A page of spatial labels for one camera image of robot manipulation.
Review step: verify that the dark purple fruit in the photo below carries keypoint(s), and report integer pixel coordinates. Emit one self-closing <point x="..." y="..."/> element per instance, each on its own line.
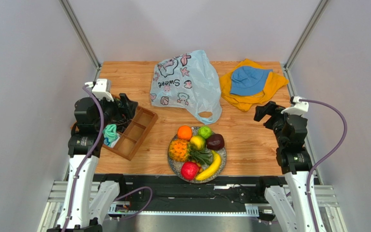
<point x="215" y="142"/>

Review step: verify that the orange pineapple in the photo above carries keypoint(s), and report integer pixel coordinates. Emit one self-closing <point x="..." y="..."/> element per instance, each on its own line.
<point x="182" y="151"/>

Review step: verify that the green apple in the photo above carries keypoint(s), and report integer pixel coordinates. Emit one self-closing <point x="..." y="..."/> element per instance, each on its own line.
<point x="205" y="132"/>

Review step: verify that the speckled ceramic plate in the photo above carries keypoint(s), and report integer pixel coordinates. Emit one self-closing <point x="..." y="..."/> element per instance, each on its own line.
<point x="176" y="166"/>

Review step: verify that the yellow cloth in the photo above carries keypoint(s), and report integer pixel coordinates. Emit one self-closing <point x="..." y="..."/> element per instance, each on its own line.
<point x="244" y="103"/>

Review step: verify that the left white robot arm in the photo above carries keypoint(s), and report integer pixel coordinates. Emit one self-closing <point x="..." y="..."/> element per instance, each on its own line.
<point x="79" y="213"/>

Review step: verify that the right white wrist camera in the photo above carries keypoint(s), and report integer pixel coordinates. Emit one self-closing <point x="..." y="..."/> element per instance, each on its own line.
<point x="298" y="106"/>

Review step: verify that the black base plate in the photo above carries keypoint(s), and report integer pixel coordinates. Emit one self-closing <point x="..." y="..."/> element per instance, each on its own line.
<point x="169" y="193"/>

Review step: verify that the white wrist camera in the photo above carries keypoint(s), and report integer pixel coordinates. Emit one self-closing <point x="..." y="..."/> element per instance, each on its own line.
<point x="298" y="106"/>
<point x="100" y="89"/>

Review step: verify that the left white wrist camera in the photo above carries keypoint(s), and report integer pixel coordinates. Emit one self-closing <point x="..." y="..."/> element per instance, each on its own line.
<point x="100" y="89"/>

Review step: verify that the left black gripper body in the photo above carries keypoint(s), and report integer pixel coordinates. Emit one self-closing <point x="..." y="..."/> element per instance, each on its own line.
<point x="121" y="112"/>

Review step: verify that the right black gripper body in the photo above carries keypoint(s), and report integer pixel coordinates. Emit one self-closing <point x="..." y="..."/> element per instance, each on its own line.
<point x="268" y="112"/>

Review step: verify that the red apple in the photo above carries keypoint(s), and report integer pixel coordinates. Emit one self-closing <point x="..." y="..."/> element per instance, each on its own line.
<point x="189" y="170"/>

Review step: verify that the light blue plastic bag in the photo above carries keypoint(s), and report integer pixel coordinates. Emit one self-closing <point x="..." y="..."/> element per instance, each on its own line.
<point x="188" y="81"/>

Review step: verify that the orange fruit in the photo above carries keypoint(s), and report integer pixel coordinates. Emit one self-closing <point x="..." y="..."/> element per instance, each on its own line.
<point x="184" y="133"/>

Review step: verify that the brown wooden divided tray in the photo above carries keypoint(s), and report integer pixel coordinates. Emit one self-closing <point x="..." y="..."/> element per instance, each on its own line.
<point x="131" y="132"/>

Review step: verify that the blue bucket hat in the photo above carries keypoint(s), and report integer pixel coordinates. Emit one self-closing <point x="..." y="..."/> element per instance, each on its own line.
<point x="248" y="81"/>

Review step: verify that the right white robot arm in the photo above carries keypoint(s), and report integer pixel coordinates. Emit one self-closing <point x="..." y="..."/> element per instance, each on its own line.
<point x="300" y="213"/>

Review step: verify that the yellow green lemon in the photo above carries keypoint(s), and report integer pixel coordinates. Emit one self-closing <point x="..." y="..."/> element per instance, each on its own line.
<point x="198" y="142"/>

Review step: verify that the yellow banana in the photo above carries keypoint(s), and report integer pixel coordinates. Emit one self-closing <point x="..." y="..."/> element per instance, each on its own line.
<point x="211" y="170"/>

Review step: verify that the teal sock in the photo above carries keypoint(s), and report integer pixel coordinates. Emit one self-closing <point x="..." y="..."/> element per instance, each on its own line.
<point x="111" y="136"/>

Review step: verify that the aluminium frame rail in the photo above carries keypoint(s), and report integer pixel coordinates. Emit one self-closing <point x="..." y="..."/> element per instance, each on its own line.
<point x="71" y="15"/>

